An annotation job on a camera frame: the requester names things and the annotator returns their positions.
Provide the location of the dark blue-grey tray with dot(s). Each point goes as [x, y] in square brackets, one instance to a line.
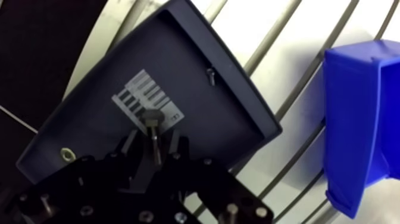
[193, 103]

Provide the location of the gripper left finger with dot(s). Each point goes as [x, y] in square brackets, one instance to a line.
[78, 194]

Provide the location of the small steel screw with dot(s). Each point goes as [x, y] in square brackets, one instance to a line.
[211, 76]

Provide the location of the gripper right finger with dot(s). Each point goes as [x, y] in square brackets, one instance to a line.
[212, 187]

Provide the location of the steel bolt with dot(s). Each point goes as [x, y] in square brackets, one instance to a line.
[153, 125]

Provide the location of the blue bin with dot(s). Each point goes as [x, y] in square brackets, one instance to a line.
[350, 125]

